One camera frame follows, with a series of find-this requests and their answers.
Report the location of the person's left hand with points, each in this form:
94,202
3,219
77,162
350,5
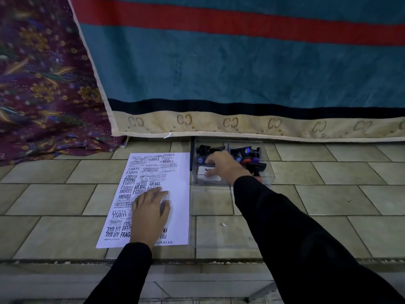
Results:
148,218

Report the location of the person's right hand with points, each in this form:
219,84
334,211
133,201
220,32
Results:
228,167

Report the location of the person's right fingers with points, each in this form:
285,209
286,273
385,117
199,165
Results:
212,159

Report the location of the person's left thumb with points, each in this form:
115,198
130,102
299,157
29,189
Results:
166,208

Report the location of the white stamped paper sheet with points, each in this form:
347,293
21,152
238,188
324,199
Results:
177,193

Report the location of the person's right forearm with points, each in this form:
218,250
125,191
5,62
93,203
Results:
300,246

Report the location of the person's left forearm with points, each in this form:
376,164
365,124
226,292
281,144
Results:
123,275

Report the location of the white ink pad box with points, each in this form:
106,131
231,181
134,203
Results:
207,177

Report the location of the pile of black stamps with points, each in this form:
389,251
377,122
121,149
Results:
250,155

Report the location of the white blanket tag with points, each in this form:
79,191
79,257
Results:
167,135

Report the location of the clear plastic box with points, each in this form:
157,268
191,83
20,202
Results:
265,177

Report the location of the teal blanket with red stripe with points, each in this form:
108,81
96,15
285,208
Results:
240,66

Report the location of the clear plastic lid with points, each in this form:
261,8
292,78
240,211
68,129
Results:
215,292

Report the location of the purple floral cloth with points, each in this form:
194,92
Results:
44,82

